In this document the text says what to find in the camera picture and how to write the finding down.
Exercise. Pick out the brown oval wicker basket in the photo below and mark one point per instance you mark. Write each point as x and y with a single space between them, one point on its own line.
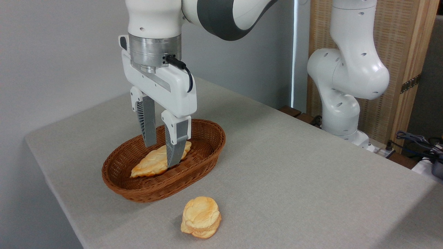
197 169

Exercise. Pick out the round golden bread piece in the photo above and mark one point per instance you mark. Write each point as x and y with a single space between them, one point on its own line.
200 216

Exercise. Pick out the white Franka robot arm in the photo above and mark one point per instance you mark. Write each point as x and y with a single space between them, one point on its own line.
349 69

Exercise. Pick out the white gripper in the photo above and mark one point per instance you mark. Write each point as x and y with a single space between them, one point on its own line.
155 84

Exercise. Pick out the dark brown wooden ledge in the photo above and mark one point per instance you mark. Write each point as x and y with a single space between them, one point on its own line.
300 117

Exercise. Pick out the wooden woven screen panel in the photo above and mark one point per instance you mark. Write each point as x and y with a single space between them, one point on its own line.
398 41

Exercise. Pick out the flat golden bread piece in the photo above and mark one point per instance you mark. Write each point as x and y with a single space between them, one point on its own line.
148 164

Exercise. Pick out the white vertical wall trim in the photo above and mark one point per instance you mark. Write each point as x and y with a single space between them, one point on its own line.
295 52

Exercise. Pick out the dark grey box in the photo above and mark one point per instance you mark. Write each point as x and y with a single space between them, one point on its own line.
437 168

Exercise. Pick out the white cloth-like object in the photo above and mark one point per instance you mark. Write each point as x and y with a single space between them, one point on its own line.
423 167

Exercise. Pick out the dark metal hinge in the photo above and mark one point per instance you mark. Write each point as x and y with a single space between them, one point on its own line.
410 84

